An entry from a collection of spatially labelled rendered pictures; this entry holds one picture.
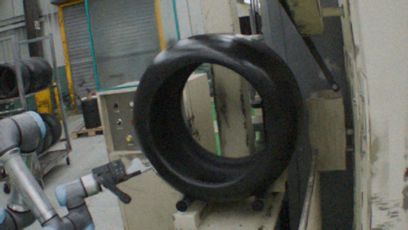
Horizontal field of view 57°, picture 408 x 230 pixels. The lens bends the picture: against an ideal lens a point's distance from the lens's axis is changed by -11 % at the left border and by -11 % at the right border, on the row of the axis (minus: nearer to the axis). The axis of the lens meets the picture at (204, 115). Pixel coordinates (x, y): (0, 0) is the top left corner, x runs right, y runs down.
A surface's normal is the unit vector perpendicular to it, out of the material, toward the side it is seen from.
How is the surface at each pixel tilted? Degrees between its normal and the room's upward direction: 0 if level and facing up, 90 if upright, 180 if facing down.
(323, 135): 90
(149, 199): 90
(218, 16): 90
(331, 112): 90
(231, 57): 80
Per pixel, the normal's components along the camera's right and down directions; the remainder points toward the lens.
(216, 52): -0.29, 0.03
